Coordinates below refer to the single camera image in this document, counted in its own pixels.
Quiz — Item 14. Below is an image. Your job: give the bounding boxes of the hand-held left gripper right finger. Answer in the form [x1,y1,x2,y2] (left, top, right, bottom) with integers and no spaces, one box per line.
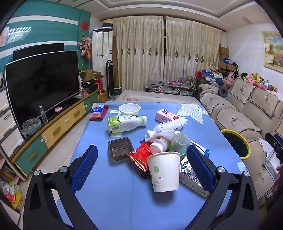
[186,145,260,230]

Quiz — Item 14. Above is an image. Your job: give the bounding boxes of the white paper cup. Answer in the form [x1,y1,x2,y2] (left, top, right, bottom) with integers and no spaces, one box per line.
[146,151,181,193]

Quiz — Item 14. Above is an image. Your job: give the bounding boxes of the black tower fan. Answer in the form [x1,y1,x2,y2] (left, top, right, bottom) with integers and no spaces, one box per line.
[106,60,116,102]

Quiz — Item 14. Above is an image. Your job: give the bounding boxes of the green white milk bottle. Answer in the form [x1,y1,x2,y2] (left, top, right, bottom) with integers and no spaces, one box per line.
[107,115,148,134]

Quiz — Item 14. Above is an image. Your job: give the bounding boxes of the pink wall picture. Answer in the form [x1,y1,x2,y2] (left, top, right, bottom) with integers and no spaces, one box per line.
[0,27,9,47]

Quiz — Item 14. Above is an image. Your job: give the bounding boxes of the white paper tissue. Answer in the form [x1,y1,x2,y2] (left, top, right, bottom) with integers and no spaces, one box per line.
[145,130,175,143]

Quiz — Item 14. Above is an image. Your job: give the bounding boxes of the brown plastic tray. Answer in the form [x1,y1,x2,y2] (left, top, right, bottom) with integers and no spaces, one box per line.
[108,137,134,161]

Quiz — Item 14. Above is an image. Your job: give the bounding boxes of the large curved television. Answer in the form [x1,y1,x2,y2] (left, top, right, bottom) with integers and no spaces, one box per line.
[5,50,80,133]

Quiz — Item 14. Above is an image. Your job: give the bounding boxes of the blue tissue packet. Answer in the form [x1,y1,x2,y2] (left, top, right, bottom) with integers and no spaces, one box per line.
[89,105,109,121]

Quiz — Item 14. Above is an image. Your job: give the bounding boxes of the pink milk carton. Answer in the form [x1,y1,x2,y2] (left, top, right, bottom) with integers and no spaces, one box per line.
[155,109,180,123]

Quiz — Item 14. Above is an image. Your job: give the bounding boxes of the flower wall hanging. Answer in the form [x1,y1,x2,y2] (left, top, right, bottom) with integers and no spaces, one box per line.
[78,33,92,60]

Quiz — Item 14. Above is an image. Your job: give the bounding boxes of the yellow rimmed dark trash bin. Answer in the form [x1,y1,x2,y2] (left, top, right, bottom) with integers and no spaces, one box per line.
[220,129,251,161]

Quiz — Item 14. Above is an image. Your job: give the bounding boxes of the tall brown cardboard panel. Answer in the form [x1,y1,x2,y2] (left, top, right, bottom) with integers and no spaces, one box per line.
[112,35,119,89]

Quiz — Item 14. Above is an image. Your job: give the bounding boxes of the floral cream bed sheet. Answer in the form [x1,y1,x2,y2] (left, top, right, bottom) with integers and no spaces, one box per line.
[116,90,200,104]

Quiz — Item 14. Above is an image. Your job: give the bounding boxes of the beige embroidered curtain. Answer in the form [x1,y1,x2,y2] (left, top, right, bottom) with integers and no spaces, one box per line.
[165,16,223,93]
[113,15,165,103]

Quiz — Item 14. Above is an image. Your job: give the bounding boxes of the colourful book pile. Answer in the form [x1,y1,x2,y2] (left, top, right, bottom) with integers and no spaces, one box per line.
[0,159,25,210]

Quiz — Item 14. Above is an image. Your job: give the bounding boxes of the white standing air conditioner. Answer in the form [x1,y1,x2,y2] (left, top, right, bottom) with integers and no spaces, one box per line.
[92,30,114,104]

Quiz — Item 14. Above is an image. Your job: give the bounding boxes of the white paper bowl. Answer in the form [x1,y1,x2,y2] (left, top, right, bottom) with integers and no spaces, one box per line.
[118,103,141,117]

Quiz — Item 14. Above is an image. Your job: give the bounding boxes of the red snack packet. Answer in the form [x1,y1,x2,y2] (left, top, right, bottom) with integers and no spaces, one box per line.
[127,142,155,172]

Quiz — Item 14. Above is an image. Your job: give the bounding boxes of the pile of plush toys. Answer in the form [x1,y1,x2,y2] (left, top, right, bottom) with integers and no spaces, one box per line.
[222,68,279,98]

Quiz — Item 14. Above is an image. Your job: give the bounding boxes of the clear green plastic cup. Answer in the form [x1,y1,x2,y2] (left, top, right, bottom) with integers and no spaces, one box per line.
[170,133,192,161]

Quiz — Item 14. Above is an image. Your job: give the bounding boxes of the clear water bottle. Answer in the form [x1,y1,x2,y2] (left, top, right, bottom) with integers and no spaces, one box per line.
[39,105,48,124]

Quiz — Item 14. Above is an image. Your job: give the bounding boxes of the small white plastic bottle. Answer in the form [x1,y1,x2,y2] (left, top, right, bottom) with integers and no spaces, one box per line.
[150,136,175,154]

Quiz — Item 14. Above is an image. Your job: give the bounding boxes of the blue white patterned bag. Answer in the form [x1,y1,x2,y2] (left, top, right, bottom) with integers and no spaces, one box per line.
[202,70,224,82]

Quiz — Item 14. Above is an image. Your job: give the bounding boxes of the black white floral box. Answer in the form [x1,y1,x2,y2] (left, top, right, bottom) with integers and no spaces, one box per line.
[179,159,210,198]

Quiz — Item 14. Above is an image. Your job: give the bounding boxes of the blue white plastic clip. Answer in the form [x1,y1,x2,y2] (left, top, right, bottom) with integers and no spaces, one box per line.
[192,143,210,157]

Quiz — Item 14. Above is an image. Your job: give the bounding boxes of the framed flower painting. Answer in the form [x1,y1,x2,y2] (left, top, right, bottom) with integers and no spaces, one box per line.
[262,31,283,73]

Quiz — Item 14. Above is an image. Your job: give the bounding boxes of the yellow green TV cabinet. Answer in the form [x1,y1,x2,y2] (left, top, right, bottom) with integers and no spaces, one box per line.
[11,88,100,176]

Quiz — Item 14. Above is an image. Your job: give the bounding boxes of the blue tissue pack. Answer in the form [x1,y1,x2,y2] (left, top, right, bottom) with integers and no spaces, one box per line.
[90,105,105,117]

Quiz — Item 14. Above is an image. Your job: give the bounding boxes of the glass coffee table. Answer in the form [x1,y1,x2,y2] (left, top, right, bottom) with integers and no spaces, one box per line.
[145,81,197,96]

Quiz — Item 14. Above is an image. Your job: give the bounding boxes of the glass ashtray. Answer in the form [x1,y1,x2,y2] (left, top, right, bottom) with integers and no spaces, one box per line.
[22,118,42,136]

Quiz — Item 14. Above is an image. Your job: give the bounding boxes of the white bumpy foam wrap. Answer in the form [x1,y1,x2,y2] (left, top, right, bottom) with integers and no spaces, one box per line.
[154,117,188,132]

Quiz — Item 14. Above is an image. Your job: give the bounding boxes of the stacked flat boxes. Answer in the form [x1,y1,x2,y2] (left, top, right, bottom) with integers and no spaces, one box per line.
[93,22,113,31]

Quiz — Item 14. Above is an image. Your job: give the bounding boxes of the white drawer unit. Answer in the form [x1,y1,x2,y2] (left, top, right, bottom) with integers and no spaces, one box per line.
[0,86,26,160]

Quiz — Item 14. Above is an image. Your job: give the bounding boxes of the black bag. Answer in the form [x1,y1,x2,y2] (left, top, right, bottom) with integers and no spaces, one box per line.
[85,81,98,93]

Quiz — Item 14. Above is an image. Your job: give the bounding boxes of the beige sofa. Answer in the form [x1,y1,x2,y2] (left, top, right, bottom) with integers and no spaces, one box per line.
[198,78,283,208]

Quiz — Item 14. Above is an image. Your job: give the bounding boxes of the stacked cardboard boxes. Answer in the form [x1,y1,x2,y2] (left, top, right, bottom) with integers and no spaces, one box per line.
[218,46,238,71]

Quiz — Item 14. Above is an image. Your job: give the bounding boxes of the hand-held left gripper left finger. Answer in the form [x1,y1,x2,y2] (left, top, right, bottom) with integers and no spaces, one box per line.
[23,145,99,230]

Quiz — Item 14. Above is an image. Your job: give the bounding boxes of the black flat monitor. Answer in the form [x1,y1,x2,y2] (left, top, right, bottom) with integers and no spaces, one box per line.
[13,43,65,61]

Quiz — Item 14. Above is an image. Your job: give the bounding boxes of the blue tablecloth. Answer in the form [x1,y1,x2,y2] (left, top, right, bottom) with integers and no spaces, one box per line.
[55,102,249,230]

